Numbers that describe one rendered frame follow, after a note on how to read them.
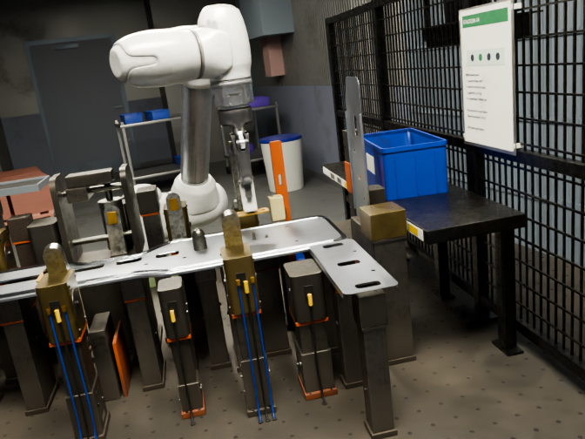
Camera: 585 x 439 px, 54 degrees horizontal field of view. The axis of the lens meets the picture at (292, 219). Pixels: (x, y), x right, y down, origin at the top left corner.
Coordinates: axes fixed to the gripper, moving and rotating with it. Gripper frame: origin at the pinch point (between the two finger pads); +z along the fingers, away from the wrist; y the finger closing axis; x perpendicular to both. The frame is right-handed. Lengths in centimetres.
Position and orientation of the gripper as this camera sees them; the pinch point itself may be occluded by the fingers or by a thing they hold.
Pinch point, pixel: (248, 195)
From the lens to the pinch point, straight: 131.3
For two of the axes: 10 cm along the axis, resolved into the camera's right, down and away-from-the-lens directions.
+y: 1.9, 2.4, -9.5
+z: 1.3, 9.6, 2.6
